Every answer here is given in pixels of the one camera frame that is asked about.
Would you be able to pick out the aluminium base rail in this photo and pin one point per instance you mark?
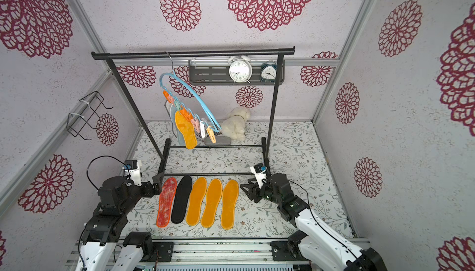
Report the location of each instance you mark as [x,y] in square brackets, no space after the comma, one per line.
[263,254]

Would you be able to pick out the black wire wall basket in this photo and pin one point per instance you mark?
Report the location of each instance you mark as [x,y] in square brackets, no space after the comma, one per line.
[105,125]

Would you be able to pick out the light blue insole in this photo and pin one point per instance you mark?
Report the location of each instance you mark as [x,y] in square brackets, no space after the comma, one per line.
[172,111]

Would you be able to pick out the white alarm clock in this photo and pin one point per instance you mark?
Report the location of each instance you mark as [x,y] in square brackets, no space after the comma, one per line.
[240,69]

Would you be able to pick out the black insole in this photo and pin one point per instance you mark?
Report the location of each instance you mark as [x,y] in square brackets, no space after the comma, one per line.
[181,199]

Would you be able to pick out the orange insole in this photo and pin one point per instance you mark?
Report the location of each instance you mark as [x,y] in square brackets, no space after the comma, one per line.
[196,198]
[213,198]
[230,197]
[186,129]

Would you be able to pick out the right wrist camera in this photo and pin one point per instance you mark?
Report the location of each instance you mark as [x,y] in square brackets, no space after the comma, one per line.
[260,173]

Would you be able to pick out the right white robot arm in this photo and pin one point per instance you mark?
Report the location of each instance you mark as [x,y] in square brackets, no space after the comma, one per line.
[314,239]

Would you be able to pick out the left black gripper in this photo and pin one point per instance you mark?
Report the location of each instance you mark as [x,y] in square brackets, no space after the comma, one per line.
[150,192]

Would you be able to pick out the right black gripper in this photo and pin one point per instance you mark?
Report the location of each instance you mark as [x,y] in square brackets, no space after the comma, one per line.
[258,189]

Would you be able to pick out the red gel insole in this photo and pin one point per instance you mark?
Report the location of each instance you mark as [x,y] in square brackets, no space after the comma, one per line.
[165,202]

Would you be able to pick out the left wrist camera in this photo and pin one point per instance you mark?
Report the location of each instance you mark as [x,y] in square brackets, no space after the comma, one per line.
[133,169]

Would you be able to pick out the black metal clothes rack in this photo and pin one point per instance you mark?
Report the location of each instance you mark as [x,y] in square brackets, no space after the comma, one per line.
[190,55]

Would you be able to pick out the cream plush toy dog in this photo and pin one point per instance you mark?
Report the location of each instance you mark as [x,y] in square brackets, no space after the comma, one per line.
[234,126]

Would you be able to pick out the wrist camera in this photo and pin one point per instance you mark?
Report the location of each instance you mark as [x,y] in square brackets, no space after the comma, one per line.
[133,169]
[260,173]

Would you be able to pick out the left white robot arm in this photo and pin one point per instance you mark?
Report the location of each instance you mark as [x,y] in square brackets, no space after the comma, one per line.
[101,234]

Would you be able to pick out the grey fabric insole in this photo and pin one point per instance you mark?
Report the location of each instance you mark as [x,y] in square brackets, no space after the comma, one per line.
[219,141]

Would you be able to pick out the green alarm clock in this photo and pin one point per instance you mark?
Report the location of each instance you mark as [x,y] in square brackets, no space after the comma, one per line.
[268,71]

